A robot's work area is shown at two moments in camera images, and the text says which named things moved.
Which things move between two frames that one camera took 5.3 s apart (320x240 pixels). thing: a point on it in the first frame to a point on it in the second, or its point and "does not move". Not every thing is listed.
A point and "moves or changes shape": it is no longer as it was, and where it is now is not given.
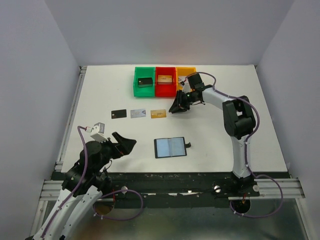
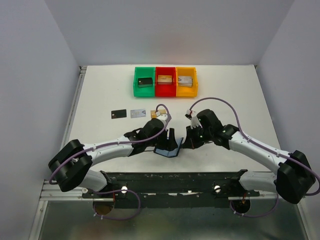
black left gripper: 123,147 to 172,144
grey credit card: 118,114 does not move
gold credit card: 165,78 does not move
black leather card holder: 170,147 moves or changes shape
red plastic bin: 165,89 does not move
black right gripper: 178,105 to 190,141
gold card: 159,113 does not move
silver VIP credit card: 137,113 does not move
